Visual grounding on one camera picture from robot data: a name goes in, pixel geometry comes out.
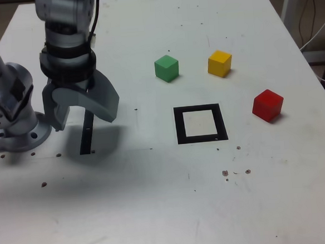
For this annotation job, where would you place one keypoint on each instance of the green cube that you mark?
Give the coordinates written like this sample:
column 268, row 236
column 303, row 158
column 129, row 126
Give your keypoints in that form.
column 165, row 70

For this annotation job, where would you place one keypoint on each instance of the black tape strip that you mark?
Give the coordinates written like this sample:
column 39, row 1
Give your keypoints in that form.
column 85, row 141

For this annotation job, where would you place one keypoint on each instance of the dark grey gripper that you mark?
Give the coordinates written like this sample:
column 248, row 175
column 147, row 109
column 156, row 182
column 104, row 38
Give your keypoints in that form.
column 82, row 83

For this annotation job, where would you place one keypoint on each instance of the white table leg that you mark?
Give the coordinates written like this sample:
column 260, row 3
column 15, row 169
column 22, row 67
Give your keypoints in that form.
column 286, row 7

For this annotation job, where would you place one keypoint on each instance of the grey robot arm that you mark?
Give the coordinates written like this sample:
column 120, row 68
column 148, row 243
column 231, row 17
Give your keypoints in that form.
column 15, row 90

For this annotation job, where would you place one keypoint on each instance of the red cube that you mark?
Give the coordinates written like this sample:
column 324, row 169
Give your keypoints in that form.
column 267, row 106

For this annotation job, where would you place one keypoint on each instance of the black tape square outline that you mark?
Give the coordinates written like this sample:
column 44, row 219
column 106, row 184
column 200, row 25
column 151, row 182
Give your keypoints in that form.
column 179, row 126

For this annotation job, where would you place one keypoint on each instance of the yellow cube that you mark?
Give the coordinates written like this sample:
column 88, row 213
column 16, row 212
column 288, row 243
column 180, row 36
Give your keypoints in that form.
column 219, row 65

